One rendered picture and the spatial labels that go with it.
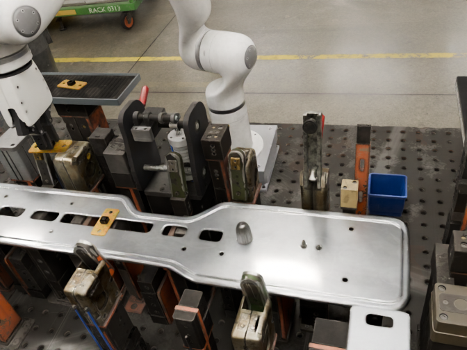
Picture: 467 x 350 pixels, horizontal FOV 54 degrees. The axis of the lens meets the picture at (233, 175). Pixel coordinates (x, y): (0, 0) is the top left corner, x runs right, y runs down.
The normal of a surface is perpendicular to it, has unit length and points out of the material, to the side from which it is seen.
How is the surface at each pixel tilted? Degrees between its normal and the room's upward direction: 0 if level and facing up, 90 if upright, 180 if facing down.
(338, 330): 0
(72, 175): 90
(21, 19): 81
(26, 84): 90
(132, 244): 0
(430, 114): 0
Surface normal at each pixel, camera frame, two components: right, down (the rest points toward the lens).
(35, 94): 0.98, 0.03
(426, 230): -0.14, -0.75
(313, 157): -0.29, 0.53
